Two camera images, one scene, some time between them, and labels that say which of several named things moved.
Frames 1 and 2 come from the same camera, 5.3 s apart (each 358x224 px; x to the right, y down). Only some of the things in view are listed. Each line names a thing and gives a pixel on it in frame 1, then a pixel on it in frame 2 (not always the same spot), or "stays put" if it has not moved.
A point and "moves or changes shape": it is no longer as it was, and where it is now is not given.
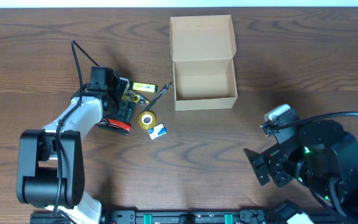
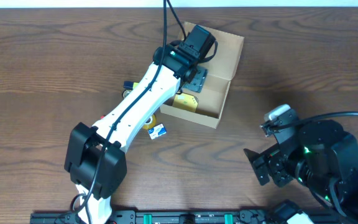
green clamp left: (147, 219) stays put
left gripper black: (124, 113) -> (198, 79)
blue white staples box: (157, 131) stays put
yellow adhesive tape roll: (146, 120) stays put
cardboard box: (203, 49) moves or changes shape
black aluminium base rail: (193, 216) stays put
